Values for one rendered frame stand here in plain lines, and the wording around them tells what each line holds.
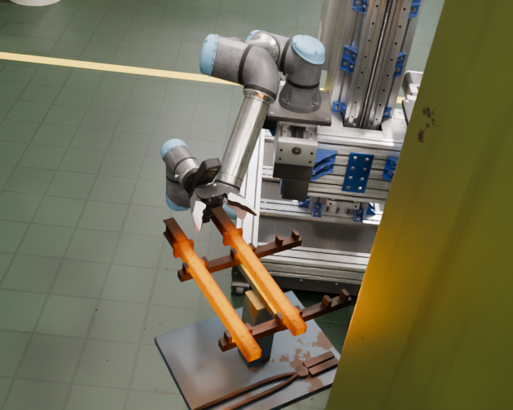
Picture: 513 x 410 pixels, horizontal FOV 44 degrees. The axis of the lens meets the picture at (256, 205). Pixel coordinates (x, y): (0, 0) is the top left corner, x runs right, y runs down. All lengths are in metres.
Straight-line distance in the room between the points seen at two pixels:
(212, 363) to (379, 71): 1.25
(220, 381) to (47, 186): 1.87
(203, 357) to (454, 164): 0.98
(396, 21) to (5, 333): 1.79
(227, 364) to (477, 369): 0.87
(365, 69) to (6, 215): 1.71
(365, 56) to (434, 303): 1.52
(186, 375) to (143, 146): 2.06
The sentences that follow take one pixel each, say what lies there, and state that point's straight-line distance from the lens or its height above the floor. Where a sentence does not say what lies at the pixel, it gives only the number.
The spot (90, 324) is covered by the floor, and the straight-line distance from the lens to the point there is 2.57.
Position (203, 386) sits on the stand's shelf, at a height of 0.68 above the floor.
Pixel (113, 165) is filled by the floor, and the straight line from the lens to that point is 3.32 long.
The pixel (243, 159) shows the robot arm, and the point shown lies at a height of 0.96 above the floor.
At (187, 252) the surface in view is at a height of 0.95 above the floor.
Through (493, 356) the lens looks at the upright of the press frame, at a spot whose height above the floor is 1.38.
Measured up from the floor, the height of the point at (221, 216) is 0.95.
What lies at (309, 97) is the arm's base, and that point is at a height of 0.88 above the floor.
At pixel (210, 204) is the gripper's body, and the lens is 1.57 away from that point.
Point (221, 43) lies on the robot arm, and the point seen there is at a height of 1.17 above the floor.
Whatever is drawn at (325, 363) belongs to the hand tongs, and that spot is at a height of 0.69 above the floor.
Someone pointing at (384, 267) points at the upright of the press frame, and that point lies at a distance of 0.96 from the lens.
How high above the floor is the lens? 1.95
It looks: 39 degrees down
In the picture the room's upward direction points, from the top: 7 degrees clockwise
